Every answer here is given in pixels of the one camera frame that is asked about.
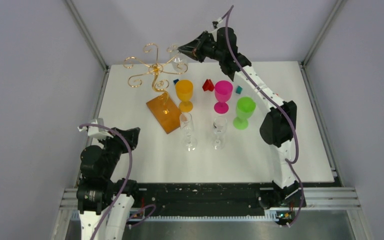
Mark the clear stemmed wine glass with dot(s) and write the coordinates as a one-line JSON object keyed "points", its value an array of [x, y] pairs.
{"points": [[220, 125]]}

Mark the clear tall flute glass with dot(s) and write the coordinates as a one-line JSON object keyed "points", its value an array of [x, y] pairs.
{"points": [[189, 140]]}

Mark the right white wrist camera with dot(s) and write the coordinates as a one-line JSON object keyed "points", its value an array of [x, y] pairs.
{"points": [[215, 25]]}

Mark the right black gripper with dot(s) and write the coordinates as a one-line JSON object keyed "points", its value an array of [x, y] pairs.
{"points": [[194, 49]]}

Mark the clear short wine glass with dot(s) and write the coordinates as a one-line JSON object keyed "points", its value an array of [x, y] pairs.
{"points": [[179, 62]]}

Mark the red block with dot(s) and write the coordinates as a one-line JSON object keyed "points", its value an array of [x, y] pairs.
{"points": [[208, 86]]}

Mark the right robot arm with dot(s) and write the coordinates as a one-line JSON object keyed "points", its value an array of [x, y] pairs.
{"points": [[278, 128]]}

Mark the green plastic goblet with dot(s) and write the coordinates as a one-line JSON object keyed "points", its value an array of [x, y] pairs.
{"points": [[245, 108]]}

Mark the orange plastic goblet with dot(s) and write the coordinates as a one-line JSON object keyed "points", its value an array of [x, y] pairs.
{"points": [[184, 91]]}

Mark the teal block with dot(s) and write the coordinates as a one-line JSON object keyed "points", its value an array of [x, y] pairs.
{"points": [[238, 89]]}

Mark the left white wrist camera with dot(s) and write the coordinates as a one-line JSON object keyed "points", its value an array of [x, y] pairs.
{"points": [[94, 131]]}

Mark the gold wire wine glass rack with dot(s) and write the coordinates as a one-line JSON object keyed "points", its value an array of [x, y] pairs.
{"points": [[162, 107]]}

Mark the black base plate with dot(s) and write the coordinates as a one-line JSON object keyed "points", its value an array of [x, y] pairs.
{"points": [[216, 199]]}

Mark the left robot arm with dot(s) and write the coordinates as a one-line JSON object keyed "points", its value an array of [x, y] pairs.
{"points": [[104, 206]]}

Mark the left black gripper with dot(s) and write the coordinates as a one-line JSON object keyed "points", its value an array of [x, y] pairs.
{"points": [[131, 135]]}

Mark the pink plastic goblet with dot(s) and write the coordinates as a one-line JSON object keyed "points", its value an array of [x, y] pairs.
{"points": [[223, 91]]}

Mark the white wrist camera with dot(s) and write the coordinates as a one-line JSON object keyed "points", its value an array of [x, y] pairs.
{"points": [[94, 131], [215, 25]]}

